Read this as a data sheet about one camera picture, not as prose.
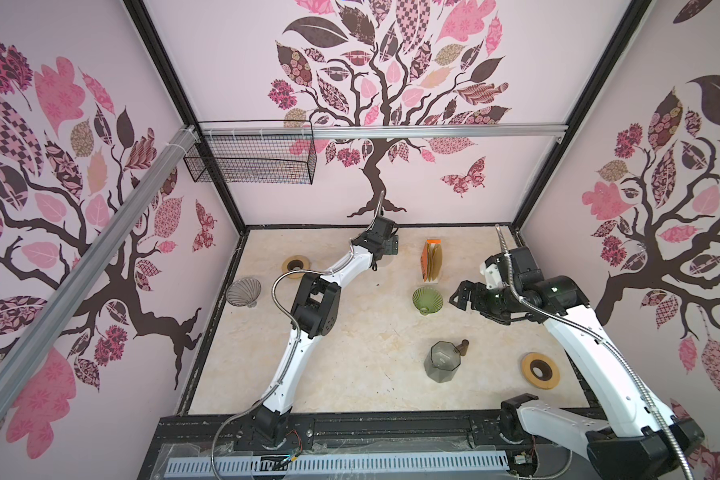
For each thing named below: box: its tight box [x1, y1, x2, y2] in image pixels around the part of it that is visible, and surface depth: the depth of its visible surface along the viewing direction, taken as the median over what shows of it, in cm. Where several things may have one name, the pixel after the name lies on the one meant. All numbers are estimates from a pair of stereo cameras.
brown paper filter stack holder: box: [420, 239, 443, 283], surface depth 105 cm
